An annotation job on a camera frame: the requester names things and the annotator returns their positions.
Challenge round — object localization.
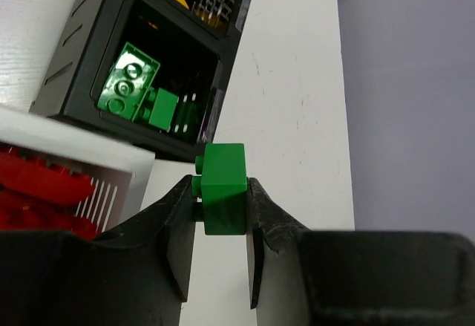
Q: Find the black two-compartment container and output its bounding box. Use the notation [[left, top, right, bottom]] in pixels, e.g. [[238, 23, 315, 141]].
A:
[[30, 0, 251, 163]]

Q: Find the white two-compartment container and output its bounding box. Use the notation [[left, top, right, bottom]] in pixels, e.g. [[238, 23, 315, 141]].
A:
[[1, 106, 154, 232]]

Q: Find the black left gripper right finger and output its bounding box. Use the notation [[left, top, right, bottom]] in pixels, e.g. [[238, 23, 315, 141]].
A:
[[246, 178, 474, 325]]

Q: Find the green 2x4 lego plate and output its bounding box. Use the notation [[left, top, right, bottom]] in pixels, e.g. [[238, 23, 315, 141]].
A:
[[97, 42, 160, 122]]

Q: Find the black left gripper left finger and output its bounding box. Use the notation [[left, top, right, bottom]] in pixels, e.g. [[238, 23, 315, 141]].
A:
[[1, 176, 195, 325]]

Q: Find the red 2x4 lego brick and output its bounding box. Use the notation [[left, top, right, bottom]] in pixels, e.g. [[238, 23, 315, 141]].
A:
[[1, 143, 98, 241]]

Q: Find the green sloped lego brick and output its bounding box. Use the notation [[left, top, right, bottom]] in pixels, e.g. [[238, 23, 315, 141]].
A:
[[191, 143, 248, 235]]

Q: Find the green 2x2 lego brick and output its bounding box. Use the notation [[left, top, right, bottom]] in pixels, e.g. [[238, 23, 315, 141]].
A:
[[138, 88, 179, 131]]

